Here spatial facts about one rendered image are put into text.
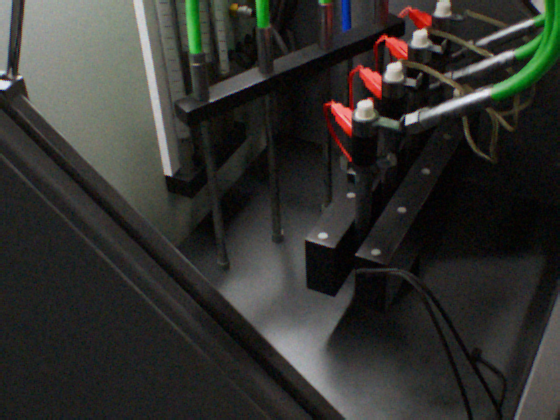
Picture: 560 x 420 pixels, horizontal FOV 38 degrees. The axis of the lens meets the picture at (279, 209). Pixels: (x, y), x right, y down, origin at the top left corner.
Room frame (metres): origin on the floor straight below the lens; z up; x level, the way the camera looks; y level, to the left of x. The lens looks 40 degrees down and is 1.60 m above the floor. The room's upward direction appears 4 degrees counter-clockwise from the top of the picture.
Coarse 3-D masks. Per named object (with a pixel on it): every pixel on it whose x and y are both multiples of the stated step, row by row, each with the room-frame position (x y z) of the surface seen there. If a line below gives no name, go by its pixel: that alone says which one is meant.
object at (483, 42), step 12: (384, 0) 0.93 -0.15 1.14; (384, 12) 0.93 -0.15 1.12; (384, 24) 0.93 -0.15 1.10; (516, 24) 0.85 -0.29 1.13; (528, 24) 0.84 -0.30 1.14; (540, 24) 0.84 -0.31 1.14; (492, 36) 0.86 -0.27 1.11; (504, 36) 0.85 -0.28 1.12; (516, 36) 0.85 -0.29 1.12; (480, 48) 0.87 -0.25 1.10; (492, 48) 0.86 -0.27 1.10
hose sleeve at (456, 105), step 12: (468, 96) 0.64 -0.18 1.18; (480, 96) 0.63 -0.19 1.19; (432, 108) 0.66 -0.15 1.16; (444, 108) 0.64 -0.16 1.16; (456, 108) 0.64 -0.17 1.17; (468, 108) 0.63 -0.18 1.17; (480, 108) 0.63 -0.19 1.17; (420, 120) 0.65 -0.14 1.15; (432, 120) 0.65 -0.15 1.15; (444, 120) 0.64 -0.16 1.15
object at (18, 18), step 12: (12, 0) 0.47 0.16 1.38; (24, 0) 0.47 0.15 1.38; (12, 12) 0.47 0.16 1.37; (12, 24) 0.47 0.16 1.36; (12, 36) 0.48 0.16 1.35; (12, 48) 0.48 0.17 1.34; (12, 60) 0.48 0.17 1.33; (12, 72) 0.48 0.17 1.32; (0, 84) 0.48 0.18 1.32; (12, 84) 0.48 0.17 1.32; (24, 84) 0.49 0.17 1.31; (12, 96) 0.48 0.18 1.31; (24, 96) 0.49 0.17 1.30
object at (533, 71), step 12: (192, 0) 0.78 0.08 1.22; (192, 12) 0.79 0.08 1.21; (192, 24) 0.79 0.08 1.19; (192, 36) 0.79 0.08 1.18; (552, 36) 0.60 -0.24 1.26; (192, 48) 0.79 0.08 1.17; (552, 48) 0.60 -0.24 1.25; (192, 60) 0.79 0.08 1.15; (540, 60) 0.60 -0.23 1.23; (552, 60) 0.60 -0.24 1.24; (528, 72) 0.61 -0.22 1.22; (540, 72) 0.60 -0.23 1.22; (504, 84) 0.62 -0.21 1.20; (516, 84) 0.61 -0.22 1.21; (528, 84) 0.61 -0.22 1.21; (492, 96) 0.62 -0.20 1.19; (504, 96) 0.62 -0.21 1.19
